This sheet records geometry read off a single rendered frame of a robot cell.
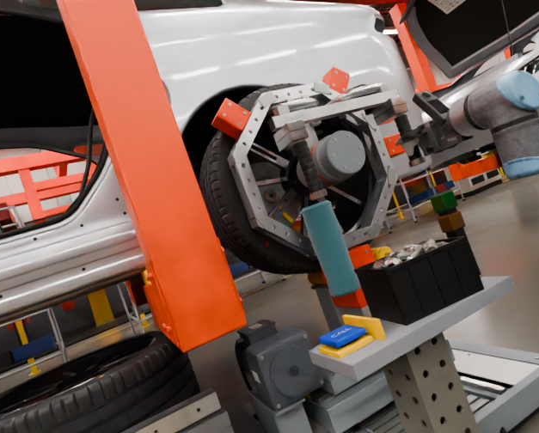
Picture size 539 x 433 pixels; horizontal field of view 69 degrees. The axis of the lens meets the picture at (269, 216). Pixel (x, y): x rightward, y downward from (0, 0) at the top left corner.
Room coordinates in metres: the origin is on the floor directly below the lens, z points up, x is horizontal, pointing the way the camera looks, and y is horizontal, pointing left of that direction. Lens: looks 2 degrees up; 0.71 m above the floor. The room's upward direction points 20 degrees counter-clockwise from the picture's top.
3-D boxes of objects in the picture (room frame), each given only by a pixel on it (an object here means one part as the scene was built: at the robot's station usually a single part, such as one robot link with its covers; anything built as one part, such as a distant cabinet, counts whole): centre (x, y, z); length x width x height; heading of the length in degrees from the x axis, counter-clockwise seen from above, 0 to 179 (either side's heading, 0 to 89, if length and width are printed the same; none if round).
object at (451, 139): (1.00, -0.49, 0.80); 0.12 x 0.08 x 0.09; 23
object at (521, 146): (0.84, -0.57, 0.69); 0.12 x 0.09 x 0.12; 113
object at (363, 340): (0.77, -0.06, 0.45); 0.08 x 0.08 x 0.01; 23
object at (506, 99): (0.84, -0.56, 0.81); 0.12 x 0.09 x 0.10; 23
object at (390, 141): (1.38, -0.49, 0.85); 0.09 x 0.08 x 0.07; 113
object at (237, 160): (1.25, -0.20, 0.85); 0.54 x 0.07 x 0.54; 113
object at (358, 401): (1.41, -0.13, 0.13); 0.50 x 0.36 x 0.10; 113
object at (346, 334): (0.77, -0.06, 0.47); 0.07 x 0.07 x 0.02; 23
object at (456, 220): (0.91, -0.39, 0.59); 0.04 x 0.04 x 0.04; 23
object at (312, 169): (0.97, -0.13, 0.83); 0.04 x 0.04 x 0.16
